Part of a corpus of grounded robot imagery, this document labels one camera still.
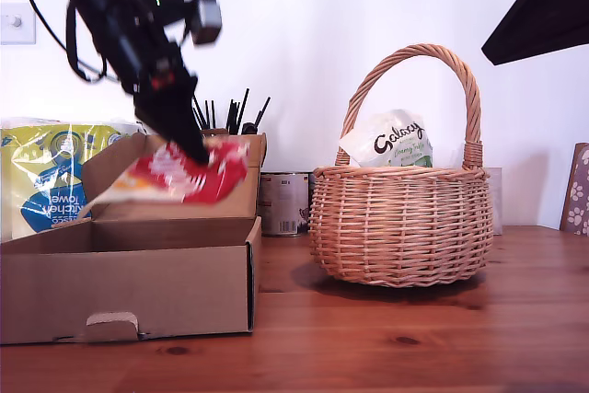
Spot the red egg bag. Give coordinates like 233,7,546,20
82,136,253,206

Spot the white green Galaxy egg bag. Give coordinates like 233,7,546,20
339,109,434,168

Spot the brown cardboard box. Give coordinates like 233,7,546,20
0,133,268,346

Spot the beige leaf-print tissue box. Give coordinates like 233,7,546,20
485,167,503,228

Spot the kitchen towel pack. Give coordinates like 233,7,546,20
0,116,144,242

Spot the white label tin can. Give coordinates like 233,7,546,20
260,172,310,237

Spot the brown paw-print chair cover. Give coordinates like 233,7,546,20
564,144,589,237

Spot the black wire rack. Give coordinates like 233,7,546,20
191,87,272,134

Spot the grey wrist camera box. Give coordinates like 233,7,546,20
187,0,223,48

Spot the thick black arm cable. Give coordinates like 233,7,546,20
64,4,121,85

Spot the thin black cable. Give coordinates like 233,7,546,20
11,0,116,81

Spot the white wall light switch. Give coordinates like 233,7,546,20
0,2,37,46

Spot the woven wicker basket with handle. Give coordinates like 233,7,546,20
306,42,496,288

